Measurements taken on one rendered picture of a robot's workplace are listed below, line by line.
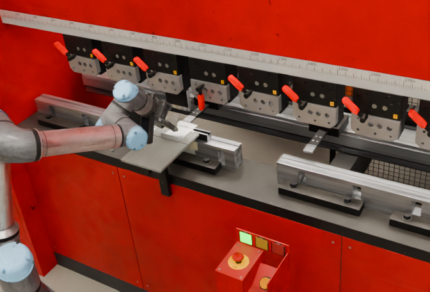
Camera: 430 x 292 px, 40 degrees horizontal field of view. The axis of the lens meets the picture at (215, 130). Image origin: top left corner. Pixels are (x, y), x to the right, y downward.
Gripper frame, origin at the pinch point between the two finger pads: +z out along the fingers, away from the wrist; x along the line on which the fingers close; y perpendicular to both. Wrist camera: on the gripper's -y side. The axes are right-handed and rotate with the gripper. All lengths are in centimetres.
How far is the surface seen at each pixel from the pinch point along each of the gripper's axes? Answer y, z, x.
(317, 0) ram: 40, -39, -57
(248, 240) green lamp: -30, 7, -42
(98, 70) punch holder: 14.6, -8.2, 35.9
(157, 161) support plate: -13.7, -5.3, -3.9
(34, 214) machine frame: -50, 45, 86
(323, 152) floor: 46, 175, -4
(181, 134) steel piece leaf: 0.7, 6.5, -2.0
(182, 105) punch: 10.4, 1.2, -1.2
